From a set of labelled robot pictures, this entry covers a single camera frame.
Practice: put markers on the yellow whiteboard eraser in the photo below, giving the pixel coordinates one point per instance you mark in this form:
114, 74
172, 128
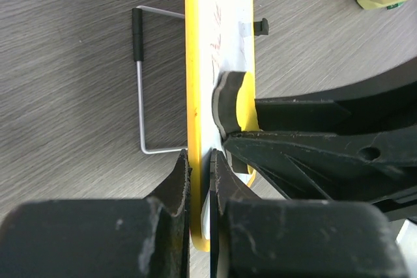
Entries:
233, 108

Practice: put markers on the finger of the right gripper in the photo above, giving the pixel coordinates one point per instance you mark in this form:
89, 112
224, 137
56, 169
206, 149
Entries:
381, 103
378, 168

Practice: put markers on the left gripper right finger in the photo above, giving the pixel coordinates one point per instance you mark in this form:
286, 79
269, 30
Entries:
253, 237

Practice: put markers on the whiteboard with yellow frame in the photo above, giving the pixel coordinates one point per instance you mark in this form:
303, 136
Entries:
219, 38

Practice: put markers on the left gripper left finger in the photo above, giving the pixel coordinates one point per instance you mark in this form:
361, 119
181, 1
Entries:
146, 237

